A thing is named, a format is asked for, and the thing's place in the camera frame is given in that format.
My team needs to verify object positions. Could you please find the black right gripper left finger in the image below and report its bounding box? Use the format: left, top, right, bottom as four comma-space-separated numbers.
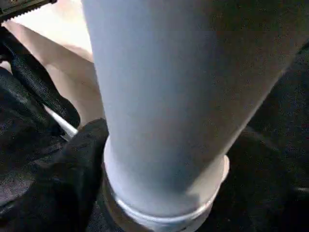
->
0, 118, 111, 232

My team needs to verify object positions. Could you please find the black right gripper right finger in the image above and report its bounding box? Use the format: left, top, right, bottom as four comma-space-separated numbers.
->
198, 127, 309, 232

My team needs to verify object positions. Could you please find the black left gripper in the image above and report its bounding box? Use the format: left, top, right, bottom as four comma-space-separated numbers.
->
0, 0, 81, 130

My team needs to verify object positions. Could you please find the white plastic table top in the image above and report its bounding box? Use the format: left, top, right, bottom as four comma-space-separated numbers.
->
2, 0, 108, 142

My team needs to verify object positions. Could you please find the white plastic table leg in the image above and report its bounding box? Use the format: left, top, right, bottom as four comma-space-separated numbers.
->
81, 0, 309, 232

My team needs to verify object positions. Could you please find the black plastic mat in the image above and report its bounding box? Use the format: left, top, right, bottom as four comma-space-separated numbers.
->
0, 43, 309, 232

